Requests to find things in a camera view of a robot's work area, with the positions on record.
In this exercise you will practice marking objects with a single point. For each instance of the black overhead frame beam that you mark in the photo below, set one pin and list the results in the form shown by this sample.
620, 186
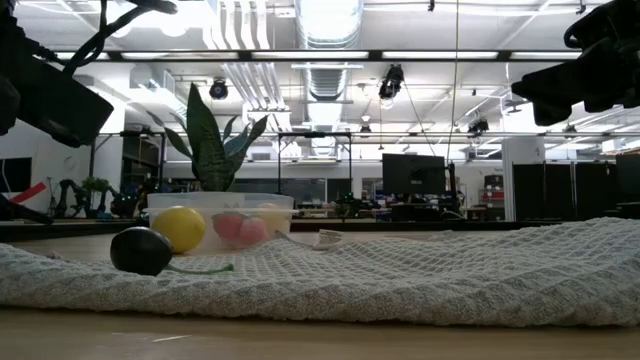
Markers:
300, 55

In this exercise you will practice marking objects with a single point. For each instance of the black aluminium table frame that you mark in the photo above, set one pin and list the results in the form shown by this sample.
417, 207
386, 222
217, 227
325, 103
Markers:
475, 226

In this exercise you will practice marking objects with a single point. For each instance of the dark purple plum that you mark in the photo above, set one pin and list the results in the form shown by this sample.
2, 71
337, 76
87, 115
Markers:
140, 250

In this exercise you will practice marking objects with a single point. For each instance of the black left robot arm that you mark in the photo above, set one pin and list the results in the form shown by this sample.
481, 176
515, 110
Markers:
7, 30

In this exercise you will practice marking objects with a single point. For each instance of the red strawberry with long stem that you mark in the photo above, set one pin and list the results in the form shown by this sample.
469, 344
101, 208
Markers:
227, 226

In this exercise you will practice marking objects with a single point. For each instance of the shelf with red bins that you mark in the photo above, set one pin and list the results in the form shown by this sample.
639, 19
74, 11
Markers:
493, 195

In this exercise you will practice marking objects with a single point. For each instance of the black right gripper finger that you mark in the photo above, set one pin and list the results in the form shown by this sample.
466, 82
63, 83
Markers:
555, 92

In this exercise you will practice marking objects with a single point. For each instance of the grey waffle-weave towel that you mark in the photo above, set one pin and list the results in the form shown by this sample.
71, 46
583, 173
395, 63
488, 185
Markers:
350, 280

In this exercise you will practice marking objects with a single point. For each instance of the black partition panels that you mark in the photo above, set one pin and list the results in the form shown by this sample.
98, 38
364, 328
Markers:
560, 190

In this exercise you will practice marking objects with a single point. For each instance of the small background potted plant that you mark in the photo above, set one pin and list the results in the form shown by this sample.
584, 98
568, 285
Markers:
95, 184

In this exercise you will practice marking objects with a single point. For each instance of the red strip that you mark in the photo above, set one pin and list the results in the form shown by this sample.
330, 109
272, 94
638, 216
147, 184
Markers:
30, 192

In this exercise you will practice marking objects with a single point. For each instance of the black ceiling spotlight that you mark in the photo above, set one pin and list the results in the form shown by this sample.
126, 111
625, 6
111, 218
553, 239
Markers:
477, 125
218, 90
391, 82

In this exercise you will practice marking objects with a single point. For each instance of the snake plant in white pot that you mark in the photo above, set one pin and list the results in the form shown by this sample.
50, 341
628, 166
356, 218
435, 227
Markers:
212, 160

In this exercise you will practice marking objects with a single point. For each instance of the black background robot arms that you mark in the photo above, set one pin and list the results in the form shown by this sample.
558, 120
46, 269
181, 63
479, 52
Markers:
70, 195

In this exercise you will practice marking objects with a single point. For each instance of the black computer monitor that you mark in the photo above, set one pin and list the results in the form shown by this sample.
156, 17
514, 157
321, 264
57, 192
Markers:
412, 175
15, 175
629, 175

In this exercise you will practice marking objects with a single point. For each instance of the clear plastic tupperware container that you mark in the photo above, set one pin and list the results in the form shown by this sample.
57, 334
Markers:
220, 202

